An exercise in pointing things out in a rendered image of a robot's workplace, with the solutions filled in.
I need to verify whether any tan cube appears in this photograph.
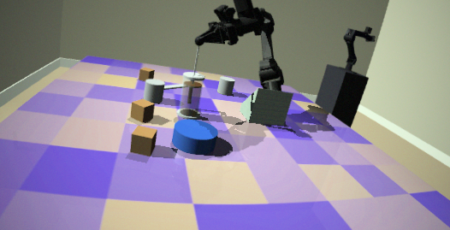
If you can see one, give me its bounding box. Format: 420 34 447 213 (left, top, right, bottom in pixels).
130 126 157 156
139 68 155 81
130 99 155 122

